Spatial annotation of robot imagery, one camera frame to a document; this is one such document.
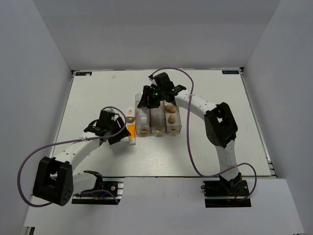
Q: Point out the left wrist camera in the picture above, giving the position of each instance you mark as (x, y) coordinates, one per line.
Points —
(111, 110)

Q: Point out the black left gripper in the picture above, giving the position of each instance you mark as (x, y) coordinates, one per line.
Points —
(123, 133)

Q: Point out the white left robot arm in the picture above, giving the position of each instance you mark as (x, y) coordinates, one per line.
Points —
(54, 181)

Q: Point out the clear left organizer bin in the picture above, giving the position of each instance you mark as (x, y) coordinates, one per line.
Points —
(139, 128)

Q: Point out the beige makeup sponge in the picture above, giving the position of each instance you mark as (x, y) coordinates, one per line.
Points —
(172, 118)
(171, 108)

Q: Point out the clear middle organizer bin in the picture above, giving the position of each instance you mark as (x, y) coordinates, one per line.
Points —
(157, 120)

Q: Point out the orange cream tube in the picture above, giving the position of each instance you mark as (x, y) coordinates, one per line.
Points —
(132, 136)

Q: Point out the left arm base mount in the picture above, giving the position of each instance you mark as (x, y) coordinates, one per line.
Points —
(92, 188)

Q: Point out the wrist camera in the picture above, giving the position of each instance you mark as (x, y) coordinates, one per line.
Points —
(111, 110)
(152, 80)

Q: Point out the blue label sticker left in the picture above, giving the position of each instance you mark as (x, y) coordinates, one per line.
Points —
(88, 73)

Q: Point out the blue label sticker right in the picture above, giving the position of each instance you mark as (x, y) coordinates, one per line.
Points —
(230, 72)

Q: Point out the white bottle brown cap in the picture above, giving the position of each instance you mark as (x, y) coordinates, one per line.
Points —
(130, 115)

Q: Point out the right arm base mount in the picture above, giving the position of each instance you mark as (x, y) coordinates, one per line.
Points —
(216, 195)

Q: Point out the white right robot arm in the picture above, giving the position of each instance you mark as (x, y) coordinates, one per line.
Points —
(220, 125)

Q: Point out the clear white cosmetic tube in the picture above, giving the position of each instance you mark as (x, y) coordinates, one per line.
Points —
(138, 97)

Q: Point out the teal pink gradient tube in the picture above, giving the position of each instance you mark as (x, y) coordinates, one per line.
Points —
(143, 114)

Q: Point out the clear right organizer bin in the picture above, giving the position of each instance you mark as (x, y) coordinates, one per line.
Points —
(172, 127)

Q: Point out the clear organizer bin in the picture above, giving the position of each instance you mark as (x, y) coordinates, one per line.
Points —
(172, 127)
(157, 120)
(139, 128)

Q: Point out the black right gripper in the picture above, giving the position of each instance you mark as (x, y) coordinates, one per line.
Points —
(146, 101)

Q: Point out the blue label sticker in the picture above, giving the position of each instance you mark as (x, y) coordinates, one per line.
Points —
(230, 72)
(88, 73)

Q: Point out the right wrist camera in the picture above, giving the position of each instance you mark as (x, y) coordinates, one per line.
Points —
(152, 80)

